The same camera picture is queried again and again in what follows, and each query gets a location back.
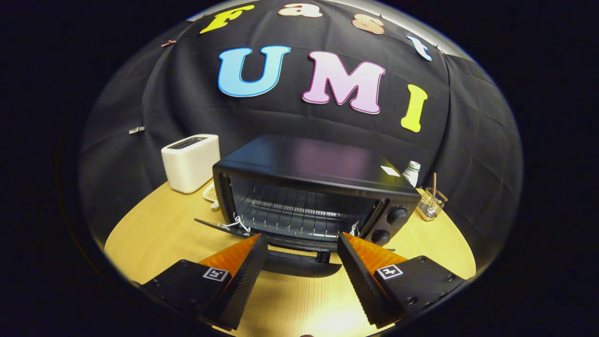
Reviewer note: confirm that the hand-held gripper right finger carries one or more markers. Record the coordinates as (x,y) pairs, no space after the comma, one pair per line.
(360,281)

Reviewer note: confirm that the red clip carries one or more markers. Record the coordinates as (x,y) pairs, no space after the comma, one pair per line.
(168,43)

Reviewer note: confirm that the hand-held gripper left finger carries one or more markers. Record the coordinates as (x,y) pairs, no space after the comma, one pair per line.
(245,281)

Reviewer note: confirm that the black backdrop cloth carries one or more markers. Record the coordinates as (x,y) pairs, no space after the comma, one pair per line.
(468,140)

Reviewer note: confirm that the silver clip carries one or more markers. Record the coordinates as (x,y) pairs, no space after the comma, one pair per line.
(136,130)

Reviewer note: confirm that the white pop-up toaster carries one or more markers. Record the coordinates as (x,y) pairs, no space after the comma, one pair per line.
(189,164)

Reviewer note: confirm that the black toaster oven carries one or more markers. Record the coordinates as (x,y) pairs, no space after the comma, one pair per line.
(304,159)

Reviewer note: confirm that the small white perforated mat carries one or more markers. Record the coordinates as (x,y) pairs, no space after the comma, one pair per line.
(210,193)

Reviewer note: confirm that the white bottle with green label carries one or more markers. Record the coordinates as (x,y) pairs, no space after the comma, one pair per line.
(412,174)

